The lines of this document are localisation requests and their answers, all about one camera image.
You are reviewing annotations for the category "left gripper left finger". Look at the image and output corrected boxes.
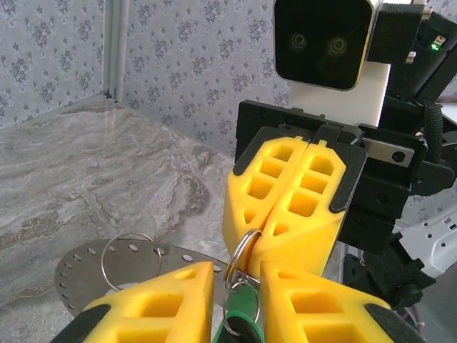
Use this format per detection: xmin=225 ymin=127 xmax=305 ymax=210
xmin=53 ymin=261 xmax=216 ymax=343

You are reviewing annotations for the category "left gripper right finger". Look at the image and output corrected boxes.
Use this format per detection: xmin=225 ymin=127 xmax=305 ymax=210
xmin=259 ymin=259 xmax=426 ymax=343

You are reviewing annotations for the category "silver split keyring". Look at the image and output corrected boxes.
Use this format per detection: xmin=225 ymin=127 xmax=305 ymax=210
xmin=223 ymin=228 xmax=264 ymax=285

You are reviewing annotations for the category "small silver tag ring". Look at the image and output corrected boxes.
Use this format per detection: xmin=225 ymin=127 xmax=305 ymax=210
xmin=221 ymin=279 xmax=262 ymax=339

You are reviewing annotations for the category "green key tag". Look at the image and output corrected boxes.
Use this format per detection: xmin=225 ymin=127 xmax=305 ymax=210
xmin=213 ymin=284 xmax=266 ymax=343

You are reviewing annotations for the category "thin silver wire ring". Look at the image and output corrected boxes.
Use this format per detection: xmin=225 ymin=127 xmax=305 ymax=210
xmin=101 ymin=232 xmax=164 ymax=292

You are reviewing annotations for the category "black braided cable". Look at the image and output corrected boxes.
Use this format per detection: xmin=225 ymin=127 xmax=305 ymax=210
xmin=421 ymin=101 xmax=446 ymax=164

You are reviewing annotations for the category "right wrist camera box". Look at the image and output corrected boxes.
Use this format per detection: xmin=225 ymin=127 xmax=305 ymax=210
xmin=273 ymin=0 xmax=390 ymax=128

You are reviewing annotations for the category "aluminium frame post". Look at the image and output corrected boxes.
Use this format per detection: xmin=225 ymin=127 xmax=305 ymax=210
xmin=102 ymin=0 xmax=129 ymax=104

